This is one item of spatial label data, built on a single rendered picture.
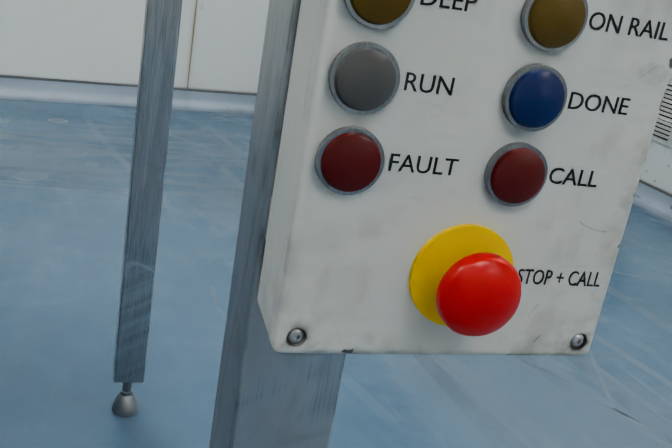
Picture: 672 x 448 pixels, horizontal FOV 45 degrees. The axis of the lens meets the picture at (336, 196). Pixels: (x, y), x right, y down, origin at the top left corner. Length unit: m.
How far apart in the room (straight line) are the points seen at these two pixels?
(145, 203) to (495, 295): 1.26
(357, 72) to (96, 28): 3.89
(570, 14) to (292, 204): 0.14
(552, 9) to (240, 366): 0.25
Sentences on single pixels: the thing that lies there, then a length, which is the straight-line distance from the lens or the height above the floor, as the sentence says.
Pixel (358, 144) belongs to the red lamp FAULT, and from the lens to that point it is 0.34.
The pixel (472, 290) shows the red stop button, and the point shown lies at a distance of 0.36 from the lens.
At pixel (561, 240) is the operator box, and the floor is 0.90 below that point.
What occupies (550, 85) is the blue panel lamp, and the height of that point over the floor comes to 0.98.
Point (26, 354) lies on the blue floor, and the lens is 2.02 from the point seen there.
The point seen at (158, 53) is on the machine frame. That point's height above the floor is 0.76.
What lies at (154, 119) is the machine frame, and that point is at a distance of 1.54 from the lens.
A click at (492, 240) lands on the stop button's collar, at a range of 0.39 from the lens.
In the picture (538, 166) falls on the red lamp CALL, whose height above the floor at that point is 0.94.
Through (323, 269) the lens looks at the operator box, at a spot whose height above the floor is 0.88.
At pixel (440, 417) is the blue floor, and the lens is 1.97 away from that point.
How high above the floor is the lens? 1.03
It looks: 18 degrees down
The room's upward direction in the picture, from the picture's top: 10 degrees clockwise
